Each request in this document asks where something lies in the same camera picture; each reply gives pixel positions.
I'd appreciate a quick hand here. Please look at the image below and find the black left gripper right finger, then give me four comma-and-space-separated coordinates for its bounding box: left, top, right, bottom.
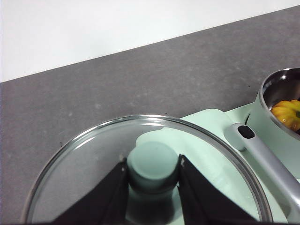
178, 154, 257, 223

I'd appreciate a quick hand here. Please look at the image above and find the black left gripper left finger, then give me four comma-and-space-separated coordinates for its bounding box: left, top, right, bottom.
52, 157, 129, 223

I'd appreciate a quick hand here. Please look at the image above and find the glass lid with mint knob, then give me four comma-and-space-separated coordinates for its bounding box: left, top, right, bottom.
20, 113, 274, 224

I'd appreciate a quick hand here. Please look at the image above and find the yellow toy pumpkin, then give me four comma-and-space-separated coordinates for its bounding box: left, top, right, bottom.
271, 99, 300, 131

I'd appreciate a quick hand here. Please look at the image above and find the mint green griddle cover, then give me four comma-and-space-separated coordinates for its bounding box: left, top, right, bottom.
134, 107, 300, 223

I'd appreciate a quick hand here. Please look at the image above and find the mint green breakfast maker base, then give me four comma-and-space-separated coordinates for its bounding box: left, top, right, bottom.
224, 101, 258, 125

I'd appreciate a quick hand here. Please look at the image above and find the silver griddle cover handle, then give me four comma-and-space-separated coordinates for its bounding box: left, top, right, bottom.
223, 122, 300, 223

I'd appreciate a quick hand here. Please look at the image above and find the mint green pot with handle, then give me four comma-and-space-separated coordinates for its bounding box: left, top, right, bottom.
245, 67, 300, 151

